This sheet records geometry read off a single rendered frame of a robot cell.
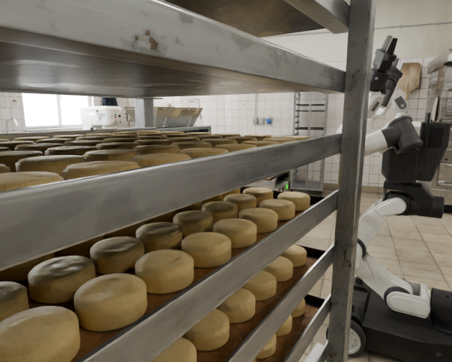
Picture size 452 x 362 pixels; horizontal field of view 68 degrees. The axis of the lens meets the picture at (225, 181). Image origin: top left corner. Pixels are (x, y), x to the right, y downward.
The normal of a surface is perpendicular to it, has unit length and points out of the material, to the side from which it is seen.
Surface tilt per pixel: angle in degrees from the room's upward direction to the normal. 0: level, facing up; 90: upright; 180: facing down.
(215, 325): 0
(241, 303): 0
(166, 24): 90
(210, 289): 90
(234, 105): 90
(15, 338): 0
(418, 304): 90
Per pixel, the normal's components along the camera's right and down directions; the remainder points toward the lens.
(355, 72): -0.55, 0.16
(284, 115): -0.35, 0.18
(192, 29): 0.84, 0.11
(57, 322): 0.00, -0.98
